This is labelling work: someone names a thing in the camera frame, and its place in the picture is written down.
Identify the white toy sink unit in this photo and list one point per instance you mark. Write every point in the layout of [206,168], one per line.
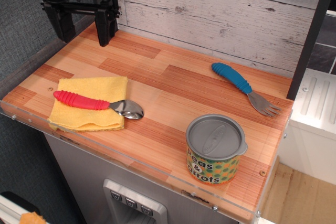
[308,143]

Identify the grey toy fridge cabinet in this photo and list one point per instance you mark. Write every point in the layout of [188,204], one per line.
[85,174]

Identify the folded yellow cloth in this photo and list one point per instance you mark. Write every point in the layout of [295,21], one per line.
[111,89]

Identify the peas and carrots toy can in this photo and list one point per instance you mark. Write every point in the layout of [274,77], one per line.
[215,144]

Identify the blue handled metal fork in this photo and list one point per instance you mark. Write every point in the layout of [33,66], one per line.
[258,102]

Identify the orange sponge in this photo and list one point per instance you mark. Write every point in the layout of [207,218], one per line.
[31,218]

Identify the clear acrylic edge guard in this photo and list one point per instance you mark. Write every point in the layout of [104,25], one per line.
[211,197]

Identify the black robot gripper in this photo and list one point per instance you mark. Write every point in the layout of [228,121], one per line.
[59,14]

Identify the dark right shelf post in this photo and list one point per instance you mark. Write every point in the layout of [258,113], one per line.
[311,38]

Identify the red handled metal spoon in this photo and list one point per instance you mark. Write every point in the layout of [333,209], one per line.
[125,108]

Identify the silver dispenser button panel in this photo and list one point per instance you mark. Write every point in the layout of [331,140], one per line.
[129,206]

